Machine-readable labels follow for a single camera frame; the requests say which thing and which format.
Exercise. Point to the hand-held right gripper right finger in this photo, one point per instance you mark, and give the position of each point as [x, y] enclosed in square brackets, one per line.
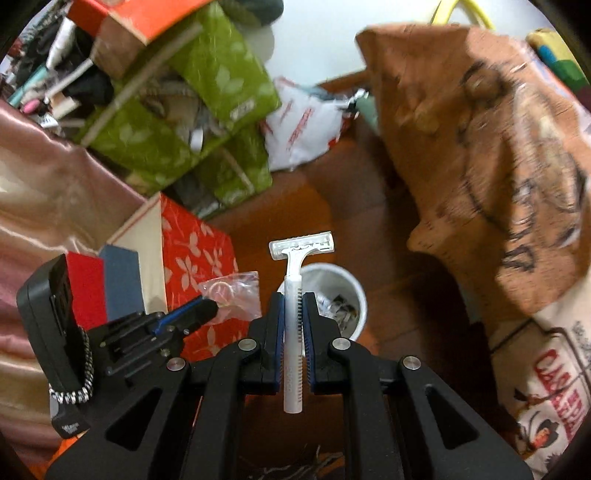
[314, 332]

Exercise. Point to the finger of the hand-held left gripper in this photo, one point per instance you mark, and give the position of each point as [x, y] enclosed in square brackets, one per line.
[201, 316]
[178, 316]

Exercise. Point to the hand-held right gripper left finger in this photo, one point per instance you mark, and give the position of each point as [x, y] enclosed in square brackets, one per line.
[277, 323]

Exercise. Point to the white disposable razor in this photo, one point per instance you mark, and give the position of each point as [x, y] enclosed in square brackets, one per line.
[293, 286]

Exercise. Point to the clear plastic packet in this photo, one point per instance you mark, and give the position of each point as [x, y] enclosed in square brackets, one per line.
[235, 295]

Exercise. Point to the white round bin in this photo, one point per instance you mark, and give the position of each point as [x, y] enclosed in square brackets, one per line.
[341, 286]

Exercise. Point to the crumpled printed wrappers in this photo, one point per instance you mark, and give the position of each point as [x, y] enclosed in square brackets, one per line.
[341, 314]

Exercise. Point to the red floral box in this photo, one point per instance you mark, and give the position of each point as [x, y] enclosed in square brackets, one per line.
[194, 249]

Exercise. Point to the orange cloth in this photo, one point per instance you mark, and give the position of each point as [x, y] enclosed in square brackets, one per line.
[60, 450]

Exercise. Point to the green floral fabric box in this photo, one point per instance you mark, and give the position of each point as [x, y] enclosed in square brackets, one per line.
[240, 170]
[138, 143]
[226, 69]

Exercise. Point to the pink satin cloth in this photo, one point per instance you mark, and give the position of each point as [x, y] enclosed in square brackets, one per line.
[55, 194]

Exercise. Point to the white plastic bag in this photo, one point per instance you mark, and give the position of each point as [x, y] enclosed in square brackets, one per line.
[304, 124]

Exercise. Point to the pale green object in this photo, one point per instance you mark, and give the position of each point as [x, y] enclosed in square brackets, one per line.
[369, 115]

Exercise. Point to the cream printed cloth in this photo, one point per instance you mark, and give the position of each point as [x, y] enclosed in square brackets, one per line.
[549, 383]

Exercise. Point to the brown printed blanket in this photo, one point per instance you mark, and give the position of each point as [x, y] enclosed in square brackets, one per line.
[461, 138]

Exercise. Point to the orange cardboard box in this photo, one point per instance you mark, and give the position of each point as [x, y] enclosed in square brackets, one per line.
[138, 23]

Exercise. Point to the white tube bottle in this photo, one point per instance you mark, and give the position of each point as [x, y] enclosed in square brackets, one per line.
[60, 44]

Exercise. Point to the yellow hoop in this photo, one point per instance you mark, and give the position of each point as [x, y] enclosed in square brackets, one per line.
[471, 9]

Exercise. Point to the colourful printed cloth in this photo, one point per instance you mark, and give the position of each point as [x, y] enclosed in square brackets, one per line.
[561, 60]

